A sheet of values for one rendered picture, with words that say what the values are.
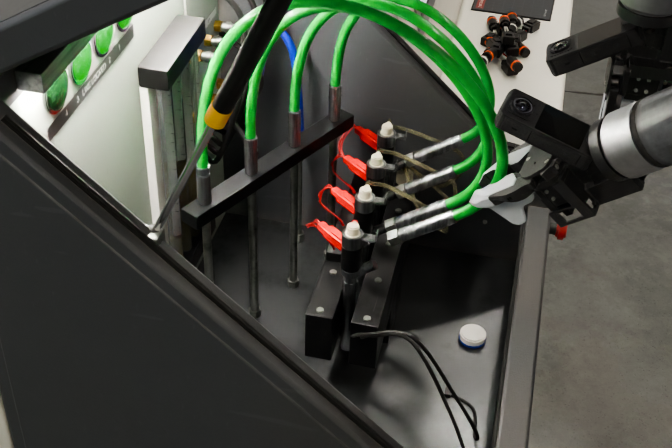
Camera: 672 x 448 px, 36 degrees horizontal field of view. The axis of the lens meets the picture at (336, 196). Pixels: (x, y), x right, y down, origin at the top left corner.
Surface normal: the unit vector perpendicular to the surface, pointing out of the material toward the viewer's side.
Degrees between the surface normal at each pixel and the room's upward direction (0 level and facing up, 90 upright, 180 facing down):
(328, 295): 0
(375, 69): 90
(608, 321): 1
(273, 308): 0
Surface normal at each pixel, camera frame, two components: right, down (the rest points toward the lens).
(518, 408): 0.03, -0.79
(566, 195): -0.43, 0.70
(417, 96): -0.22, 0.59
